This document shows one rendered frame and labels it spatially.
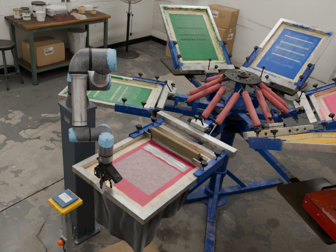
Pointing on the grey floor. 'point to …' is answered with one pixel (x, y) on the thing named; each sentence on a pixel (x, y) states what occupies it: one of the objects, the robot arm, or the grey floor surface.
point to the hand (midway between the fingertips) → (107, 190)
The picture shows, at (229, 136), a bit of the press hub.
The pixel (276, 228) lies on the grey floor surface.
